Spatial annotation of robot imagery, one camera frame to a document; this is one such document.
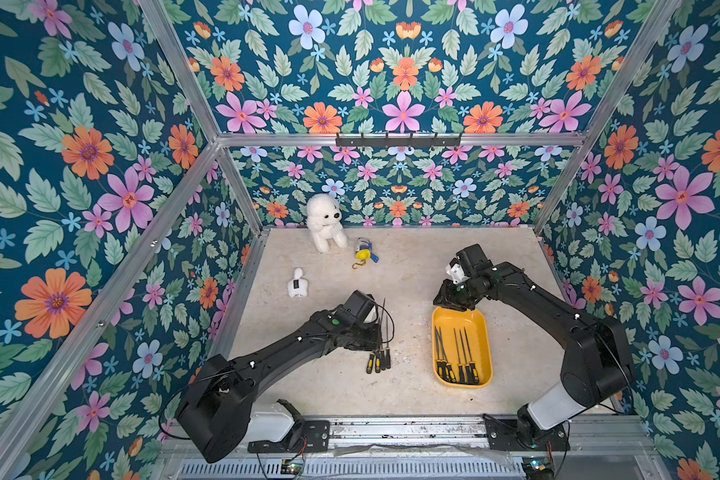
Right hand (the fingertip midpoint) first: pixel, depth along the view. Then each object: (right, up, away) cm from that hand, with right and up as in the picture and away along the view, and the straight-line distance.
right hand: (437, 301), depth 86 cm
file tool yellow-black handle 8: (-17, -15, 0) cm, 23 cm away
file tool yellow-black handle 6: (+3, -18, -2) cm, 19 cm away
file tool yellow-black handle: (-14, -16, 0) cm, 21 cm away
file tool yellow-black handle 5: (0, -18, -1) cm, 18 cm away
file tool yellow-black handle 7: (-20, -18, -1) cm, 27 cm away
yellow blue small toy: (-23, +15, +21) cm, 35 cm away
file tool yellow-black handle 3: (+10, -21, -4) cm, 23 cm away
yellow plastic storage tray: (+8, -14, +2) cm, 17 cm away
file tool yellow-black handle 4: (+6, -18, -2) cm, 19 cm away
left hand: (-15, -10, -4) cm, 19 cm away
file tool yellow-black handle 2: (+8, -18, -2) cm, 20 cm away
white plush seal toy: (-36, +27, +15) cm, 48 cm away
